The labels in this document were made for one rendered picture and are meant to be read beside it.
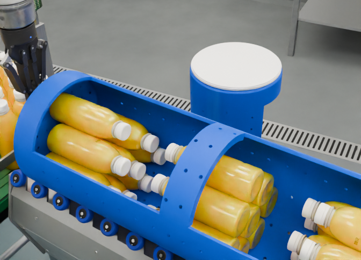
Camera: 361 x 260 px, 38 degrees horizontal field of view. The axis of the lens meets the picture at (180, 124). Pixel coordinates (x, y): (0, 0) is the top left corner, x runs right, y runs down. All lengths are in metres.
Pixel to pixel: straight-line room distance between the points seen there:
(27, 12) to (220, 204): 0.56
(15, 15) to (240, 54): 0.78
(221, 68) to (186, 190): 0.70
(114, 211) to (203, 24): 3.22
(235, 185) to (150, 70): 2.66
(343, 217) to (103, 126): 0.53
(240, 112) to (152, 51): 2.34
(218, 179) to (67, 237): 0.48
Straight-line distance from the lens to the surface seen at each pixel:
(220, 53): 1.67
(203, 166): 0.95
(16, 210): 1.44
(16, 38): 1.16
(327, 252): 0.94
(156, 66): 3.64
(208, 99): 1.55
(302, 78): 3.54
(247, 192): 0.98
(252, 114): 1.56
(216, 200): 0.99
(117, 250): 1.22
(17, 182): 1.38
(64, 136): 1.18
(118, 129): 1.13
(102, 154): 1.12
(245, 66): 1.60
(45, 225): 1.38
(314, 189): 1.13
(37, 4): 1.75
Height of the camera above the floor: 1.85
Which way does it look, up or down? 37 degrees down
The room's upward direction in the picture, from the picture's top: 2 degrees counter-clockwise
